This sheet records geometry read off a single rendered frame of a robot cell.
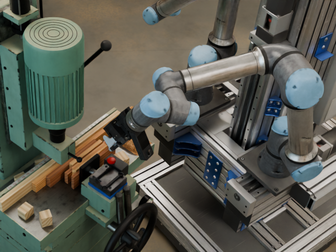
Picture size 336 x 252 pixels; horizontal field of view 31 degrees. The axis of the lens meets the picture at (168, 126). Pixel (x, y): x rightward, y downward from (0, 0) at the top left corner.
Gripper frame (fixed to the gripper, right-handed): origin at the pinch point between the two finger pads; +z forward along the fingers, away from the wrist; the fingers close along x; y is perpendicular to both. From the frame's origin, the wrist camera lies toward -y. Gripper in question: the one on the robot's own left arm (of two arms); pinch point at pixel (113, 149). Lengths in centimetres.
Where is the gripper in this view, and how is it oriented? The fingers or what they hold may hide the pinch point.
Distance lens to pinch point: 200.4
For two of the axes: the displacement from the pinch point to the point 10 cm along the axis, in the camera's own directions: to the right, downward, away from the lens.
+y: -6.3, -7.7, -0.2
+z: -4.9, 3.8, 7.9
